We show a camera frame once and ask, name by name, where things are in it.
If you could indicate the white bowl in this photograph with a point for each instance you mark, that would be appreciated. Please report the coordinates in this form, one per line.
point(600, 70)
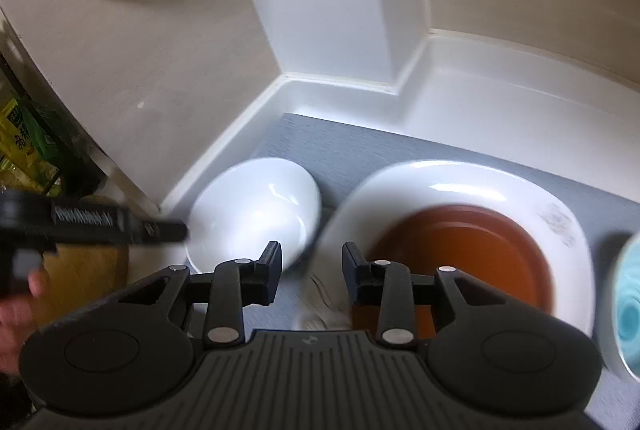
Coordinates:
point(250, 210)

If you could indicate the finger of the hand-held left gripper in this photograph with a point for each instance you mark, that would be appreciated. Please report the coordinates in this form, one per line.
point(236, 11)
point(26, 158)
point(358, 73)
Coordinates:
point(115, 225)

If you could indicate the white plate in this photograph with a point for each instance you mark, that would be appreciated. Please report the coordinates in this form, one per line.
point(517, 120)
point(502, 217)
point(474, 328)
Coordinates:
point(450, 185)

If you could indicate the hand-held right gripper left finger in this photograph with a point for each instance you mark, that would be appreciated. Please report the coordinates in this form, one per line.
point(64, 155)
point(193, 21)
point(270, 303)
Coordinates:
point(272, 271)

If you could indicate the person's left hand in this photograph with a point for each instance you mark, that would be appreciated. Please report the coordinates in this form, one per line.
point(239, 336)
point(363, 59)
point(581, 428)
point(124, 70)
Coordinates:
point(15, 325)

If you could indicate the grey mat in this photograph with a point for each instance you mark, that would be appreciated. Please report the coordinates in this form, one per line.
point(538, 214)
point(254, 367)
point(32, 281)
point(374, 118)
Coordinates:
point(340, 149)

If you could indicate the light blue bowl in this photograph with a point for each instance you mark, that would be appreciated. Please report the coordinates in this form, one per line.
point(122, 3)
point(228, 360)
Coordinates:
point(629, 305)

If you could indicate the brown plate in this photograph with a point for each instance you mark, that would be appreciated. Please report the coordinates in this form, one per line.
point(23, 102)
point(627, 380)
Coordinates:
point(475, 245)

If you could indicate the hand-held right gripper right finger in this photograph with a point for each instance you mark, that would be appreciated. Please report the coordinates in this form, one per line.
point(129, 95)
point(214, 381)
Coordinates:
point(352, 275)

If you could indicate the yellow green packet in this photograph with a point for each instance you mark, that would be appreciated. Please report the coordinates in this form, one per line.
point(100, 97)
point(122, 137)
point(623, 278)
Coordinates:
point(22, 144)

